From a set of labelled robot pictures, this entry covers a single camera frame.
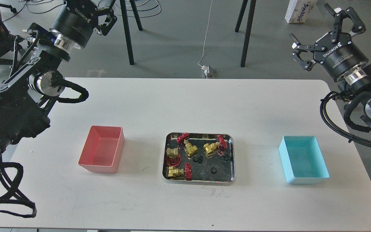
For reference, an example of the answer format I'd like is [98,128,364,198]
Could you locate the black stand leg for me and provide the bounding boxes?
[119,0,143,65]
[234,0,257,67]

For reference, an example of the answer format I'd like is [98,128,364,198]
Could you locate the black stand leg right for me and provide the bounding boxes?
[234,0,257,67]

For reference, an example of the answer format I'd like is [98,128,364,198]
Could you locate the brass valve red handle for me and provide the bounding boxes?
[203,135,228,159]
[165,148,182,167]
[167,163,192,181]
[176,132,198,159]

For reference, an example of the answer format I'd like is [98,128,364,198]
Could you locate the pink plastic box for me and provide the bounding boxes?
[78,125,125,173]

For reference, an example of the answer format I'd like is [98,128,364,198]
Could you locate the white cardboard box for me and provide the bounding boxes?
[285,0,318,24]

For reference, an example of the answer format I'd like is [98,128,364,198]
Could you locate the shiny metal tray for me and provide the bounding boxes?
[162,132,236,184]

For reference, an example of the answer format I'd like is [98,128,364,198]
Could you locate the small black gear centre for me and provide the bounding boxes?
[193,156,203,164]

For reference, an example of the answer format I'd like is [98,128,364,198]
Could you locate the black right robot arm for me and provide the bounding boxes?
[290,3,371,147]

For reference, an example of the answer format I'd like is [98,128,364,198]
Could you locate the brass valve red handle bottom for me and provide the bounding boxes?
[167,163,192,181]

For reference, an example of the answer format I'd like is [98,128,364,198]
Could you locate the small black gear right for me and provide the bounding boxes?
[223,153,231,162]

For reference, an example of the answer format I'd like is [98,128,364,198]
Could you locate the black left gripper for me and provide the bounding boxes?
[50,0,117,48]

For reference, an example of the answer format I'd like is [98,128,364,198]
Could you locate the light blue plastic box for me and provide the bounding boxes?
[279,136,330,184]

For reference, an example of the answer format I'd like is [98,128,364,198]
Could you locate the black cables on floor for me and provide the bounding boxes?
[0,0,162,18]

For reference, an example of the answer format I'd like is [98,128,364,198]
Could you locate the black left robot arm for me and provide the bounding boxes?
[0,0,117,218]

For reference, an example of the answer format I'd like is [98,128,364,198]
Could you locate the floor power socket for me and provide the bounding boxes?
[201,65,217,78]

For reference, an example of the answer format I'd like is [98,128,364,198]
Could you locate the white cable on floor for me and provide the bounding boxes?
[197,0,214,70]

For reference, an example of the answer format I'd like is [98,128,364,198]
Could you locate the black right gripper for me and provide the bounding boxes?
[290,3,369,82]

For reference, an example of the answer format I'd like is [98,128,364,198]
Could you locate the black stand leg left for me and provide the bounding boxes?
[119,0,143,65]

